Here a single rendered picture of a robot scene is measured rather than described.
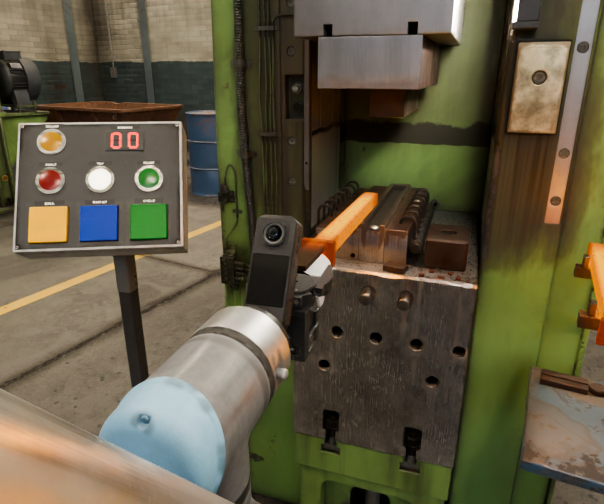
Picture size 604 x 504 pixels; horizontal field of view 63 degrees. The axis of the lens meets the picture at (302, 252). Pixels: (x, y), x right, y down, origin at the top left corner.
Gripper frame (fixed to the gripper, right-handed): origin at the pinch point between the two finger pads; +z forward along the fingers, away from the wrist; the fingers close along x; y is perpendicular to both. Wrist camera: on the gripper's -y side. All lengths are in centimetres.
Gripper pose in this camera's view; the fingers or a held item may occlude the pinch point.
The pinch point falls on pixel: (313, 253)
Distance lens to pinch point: 64.6
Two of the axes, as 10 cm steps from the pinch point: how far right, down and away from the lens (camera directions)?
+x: 9.5, 1.2, -3.0
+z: 3.2, -3.4, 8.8
